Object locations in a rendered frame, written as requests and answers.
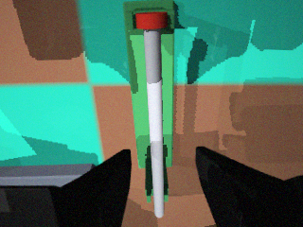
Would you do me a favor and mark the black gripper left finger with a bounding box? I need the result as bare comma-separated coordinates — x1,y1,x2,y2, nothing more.
0,149,132,227

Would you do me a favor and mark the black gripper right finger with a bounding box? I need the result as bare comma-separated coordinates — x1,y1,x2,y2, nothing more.
196,147,303,227

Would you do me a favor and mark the grey metal pin with red cap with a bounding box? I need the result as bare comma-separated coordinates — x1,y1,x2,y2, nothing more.
135,11,168,218

